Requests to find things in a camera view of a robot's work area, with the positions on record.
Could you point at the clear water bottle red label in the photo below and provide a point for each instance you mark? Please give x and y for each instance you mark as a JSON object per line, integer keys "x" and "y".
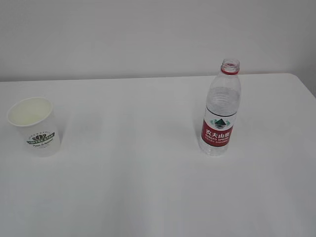
{"x": 222, "y": 104}

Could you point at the white paper cup green logo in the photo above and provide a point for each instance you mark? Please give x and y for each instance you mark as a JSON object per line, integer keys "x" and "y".
{"x": 34, "y": 120}

